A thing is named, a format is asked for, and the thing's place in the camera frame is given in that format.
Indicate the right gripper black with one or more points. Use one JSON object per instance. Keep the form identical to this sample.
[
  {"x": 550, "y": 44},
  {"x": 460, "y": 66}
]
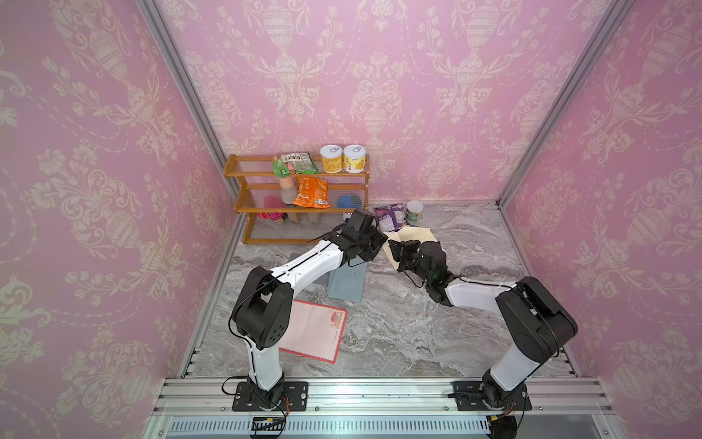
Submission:
[{"x": 402, "y": 250}]

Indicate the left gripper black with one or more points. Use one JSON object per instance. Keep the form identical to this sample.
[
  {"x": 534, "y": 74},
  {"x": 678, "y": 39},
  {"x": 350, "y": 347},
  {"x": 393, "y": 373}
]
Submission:
[{"x": 375, "y": 230}]

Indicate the teal blue envelope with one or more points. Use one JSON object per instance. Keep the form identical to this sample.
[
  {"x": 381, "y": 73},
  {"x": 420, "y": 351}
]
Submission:
[{"x": 348, "y": 281}]

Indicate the dark grey envelope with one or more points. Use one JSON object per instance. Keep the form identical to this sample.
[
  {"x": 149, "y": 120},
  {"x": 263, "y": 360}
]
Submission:
[{"x": 324, "y": 279}]

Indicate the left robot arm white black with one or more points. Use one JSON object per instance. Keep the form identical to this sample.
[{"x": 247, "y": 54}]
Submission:
[{"x": 262, "y": 313}]

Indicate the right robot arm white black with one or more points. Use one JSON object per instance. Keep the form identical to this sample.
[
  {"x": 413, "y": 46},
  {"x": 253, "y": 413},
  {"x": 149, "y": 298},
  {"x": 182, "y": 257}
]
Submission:
[{"x": 538, "y": 324}]

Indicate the purple snack bag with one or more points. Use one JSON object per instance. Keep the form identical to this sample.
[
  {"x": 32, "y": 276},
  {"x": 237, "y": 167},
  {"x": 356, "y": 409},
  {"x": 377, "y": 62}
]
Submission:
[{"x": 391, "y": 218}]

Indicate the blue lid cup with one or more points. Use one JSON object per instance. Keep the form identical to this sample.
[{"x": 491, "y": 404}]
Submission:
[{"x": 349, "y": 202}]

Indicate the green instant noodle cup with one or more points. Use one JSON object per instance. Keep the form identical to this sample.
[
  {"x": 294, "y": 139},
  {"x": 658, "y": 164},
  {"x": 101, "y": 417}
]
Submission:
[{"x": 414, "y": 210}]

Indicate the orange snack bag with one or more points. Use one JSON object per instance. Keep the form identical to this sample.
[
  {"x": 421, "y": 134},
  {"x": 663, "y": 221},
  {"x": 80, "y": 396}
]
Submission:
[{"x": 312, "y": 193}]

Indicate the right yellow can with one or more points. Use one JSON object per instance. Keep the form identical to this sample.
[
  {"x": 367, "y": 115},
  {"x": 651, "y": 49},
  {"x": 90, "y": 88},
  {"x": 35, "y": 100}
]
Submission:
[{"x": 355, "y": 158}]

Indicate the yellow can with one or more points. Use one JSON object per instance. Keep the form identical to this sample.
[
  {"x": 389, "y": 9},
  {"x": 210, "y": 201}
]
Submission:
[
  {"x": 355, "y": 158},
  {"x": 332, "y": 159}
]

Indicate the beige bottle on shelf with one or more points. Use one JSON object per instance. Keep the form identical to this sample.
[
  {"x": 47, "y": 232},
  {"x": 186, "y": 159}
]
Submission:
[{"x": 288, "y": 189}]

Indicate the left yellow can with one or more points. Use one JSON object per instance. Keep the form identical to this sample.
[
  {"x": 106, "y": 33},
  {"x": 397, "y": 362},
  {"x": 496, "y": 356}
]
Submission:
[{"x": 332, "y": 159}]

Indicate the pink item on shelf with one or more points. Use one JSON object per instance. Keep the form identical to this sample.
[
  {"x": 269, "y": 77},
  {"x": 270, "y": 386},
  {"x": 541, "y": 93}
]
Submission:
[{"x": 270, "y": 203}]

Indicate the wooden three-tier shelf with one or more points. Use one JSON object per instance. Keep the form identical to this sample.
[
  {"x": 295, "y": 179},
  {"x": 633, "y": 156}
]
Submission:
[{"x": 255, "y": 180}]

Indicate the green snack bag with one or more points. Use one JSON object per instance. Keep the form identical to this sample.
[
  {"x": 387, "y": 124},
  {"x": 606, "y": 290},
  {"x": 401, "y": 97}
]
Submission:
[{"x": 293, "y": 164}]

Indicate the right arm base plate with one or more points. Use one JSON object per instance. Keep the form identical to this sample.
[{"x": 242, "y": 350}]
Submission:
[{"x": 480, "y": 396}]

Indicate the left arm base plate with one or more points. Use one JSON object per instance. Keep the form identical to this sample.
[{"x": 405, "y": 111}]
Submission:
[{"x": 286, "y": 396}]

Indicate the aluminium front rail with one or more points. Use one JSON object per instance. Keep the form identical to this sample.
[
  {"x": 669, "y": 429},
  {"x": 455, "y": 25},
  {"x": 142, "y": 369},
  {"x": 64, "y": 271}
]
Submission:
[{"x": 214, "y": 396}]

